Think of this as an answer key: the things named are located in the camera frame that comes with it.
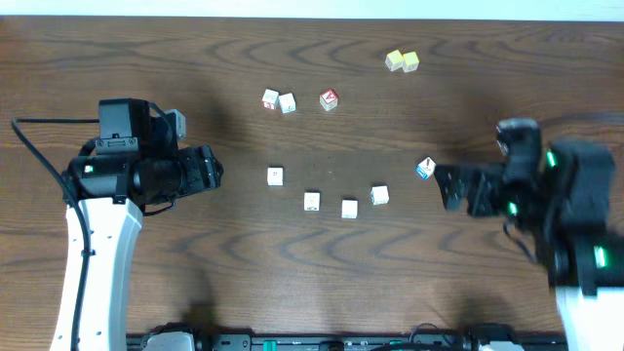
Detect block with blue side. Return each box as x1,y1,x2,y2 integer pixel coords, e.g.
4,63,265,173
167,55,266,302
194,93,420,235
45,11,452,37
415,157,437,180

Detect white block green 4 side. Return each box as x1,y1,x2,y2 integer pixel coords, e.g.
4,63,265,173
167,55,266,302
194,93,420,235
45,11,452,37
267,167,284,186

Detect white block green Z side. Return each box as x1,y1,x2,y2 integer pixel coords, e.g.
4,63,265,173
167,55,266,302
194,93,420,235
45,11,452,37
370,185,389,206

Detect white block yellow W side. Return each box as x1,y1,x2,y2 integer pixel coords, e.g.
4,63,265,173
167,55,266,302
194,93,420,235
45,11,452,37
303,192,321,212

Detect white block red U side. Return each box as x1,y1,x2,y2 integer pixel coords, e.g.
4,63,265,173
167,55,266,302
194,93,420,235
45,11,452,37
341,199,359,219

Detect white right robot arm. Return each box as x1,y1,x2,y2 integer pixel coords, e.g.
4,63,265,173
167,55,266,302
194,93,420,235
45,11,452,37
435,140,623,350

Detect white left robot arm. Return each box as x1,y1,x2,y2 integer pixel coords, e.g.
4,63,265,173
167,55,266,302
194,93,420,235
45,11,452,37
51,139,223,350

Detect white block red bottom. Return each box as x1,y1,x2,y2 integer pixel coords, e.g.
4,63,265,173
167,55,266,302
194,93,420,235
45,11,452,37
261,89,279,110

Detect white block beside red-bottom block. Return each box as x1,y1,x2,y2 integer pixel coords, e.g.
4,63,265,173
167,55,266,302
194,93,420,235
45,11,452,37
278,93,296,113

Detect yellow block right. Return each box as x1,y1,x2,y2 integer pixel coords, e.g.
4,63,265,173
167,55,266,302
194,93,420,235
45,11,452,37
402,51,420,73

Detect red letter A block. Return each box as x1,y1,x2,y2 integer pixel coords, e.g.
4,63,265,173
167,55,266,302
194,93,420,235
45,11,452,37
320,89,338,111

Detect yellow block left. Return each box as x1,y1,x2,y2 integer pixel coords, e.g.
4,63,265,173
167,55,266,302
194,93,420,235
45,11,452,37
385,50,404,71

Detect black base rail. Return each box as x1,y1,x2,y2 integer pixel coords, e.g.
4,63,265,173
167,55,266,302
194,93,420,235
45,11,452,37
126,323,567,351

